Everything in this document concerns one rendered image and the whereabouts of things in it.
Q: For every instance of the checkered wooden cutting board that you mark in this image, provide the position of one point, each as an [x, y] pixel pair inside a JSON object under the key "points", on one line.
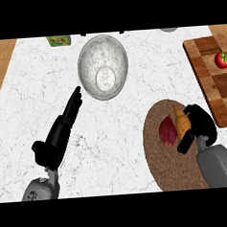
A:
{"points": [[217, 79]]}

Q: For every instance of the white marble bowl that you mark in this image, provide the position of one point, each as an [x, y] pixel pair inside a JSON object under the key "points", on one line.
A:
{"points": [[103, 67]]}

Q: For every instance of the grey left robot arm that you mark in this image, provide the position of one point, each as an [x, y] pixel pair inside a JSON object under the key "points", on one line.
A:
{"points": [[42, 187]]}

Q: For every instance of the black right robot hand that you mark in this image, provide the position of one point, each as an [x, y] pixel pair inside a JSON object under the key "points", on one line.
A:
{"points": [[202, 122]]}

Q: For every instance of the dark red sweet potato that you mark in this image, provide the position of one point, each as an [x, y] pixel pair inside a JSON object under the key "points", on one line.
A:
{"points": [[167, 132]]}

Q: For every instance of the golden brown croissant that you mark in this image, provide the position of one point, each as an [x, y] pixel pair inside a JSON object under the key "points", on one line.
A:
{"points": [[182, 123]]}

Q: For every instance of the red tomato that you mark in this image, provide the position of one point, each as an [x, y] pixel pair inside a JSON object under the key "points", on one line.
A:
{"points": [[221, 60]]}

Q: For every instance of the round brown woven placemat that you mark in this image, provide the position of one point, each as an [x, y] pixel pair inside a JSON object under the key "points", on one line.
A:
{"points": [[167, 166]]}

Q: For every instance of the green printed box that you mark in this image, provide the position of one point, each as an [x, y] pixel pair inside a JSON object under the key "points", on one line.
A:
{"points": [[59, 40]]}

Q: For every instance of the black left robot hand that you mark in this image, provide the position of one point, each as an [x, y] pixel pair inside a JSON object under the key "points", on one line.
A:
{"points": [[57, 135]]}

